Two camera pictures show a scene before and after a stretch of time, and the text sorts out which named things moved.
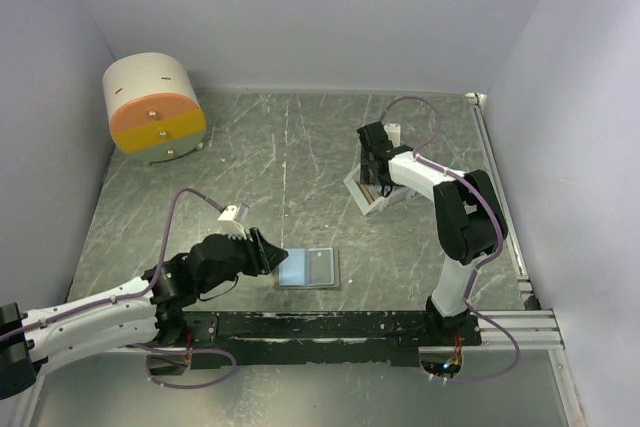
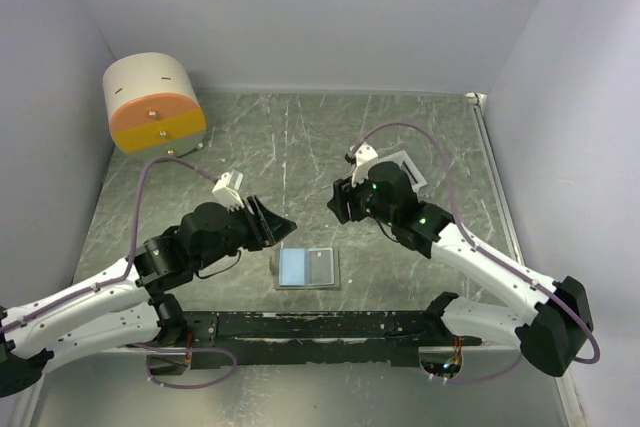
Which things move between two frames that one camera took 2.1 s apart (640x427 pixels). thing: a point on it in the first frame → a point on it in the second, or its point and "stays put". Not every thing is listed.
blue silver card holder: x=310 y=269 stays put
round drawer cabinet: x=153 y=108 stays put
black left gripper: x=269 y=255 → x=273 y=226
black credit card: x=321 y=266 stays put
